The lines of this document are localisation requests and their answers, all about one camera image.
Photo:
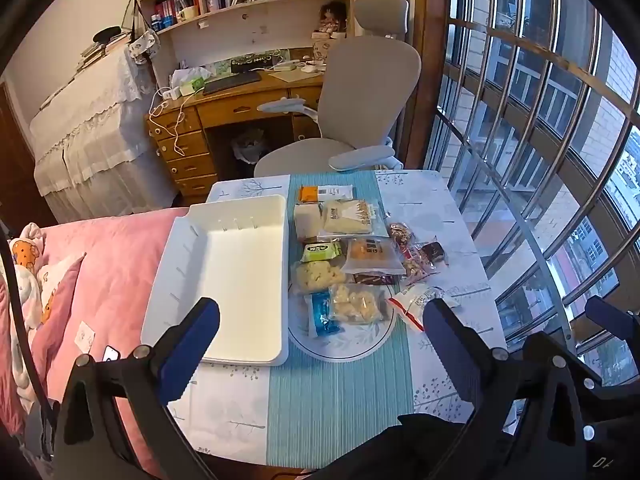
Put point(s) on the orange and white snack packet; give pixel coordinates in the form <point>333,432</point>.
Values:
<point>325,193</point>

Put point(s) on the wooden bookshelf hutch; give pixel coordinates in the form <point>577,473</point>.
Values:
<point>240,15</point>

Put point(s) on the dark brown cake packet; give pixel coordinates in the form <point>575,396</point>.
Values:
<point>434,252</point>

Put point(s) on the walnut date clear packet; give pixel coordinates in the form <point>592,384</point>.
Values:
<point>400,235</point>

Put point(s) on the white lace cover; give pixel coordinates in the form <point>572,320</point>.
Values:
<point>90,130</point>

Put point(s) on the pink blanket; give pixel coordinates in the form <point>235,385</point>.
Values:
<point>115,270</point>

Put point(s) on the triangle cake clear packet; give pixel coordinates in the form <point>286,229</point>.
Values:
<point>350,217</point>

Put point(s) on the green tissue box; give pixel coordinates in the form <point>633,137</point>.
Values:
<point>192,86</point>

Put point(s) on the clear puffed snack packet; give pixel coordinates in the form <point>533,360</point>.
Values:
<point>317,276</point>
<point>357,305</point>

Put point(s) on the lined trash bin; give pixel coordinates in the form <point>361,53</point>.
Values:
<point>249,147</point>

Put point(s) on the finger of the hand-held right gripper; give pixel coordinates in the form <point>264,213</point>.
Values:
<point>612,317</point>

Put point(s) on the blue snack packet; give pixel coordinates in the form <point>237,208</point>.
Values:
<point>324,316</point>

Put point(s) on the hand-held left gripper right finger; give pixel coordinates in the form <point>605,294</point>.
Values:
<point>450,340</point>

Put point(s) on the wooden desk with drawers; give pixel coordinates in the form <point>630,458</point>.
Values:
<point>190,145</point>

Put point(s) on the metal window grille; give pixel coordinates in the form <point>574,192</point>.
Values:
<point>544,260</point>

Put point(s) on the grey office chair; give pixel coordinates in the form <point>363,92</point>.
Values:
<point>370,90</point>

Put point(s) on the patterned cloth bag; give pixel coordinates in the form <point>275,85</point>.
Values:
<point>145,46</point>

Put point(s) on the white label tag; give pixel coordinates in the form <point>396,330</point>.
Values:
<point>85,336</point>

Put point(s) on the orange bread packet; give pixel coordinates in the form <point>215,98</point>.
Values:
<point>372,255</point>

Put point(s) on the red and white snack packet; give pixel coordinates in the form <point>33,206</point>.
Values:
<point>412,302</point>

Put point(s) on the black keyboard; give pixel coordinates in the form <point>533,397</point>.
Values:
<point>232,82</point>

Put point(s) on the small brown snack packet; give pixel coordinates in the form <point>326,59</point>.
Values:
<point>375,278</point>

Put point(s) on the small red snack packet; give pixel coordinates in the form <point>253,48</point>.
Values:
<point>415,262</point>

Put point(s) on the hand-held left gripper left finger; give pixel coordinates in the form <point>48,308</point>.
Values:
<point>190,345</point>

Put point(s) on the white cracker packet brown end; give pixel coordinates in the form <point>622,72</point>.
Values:
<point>306,220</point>

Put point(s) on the cartoon print cloth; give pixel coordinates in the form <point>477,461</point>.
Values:
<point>30,280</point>

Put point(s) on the white plastic organizer tray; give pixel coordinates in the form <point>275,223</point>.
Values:
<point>235,270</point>

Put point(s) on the brown haired doll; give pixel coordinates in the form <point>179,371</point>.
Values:
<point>332,20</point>

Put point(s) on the small green pastry packet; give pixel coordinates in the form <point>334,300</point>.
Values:
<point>320,251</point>

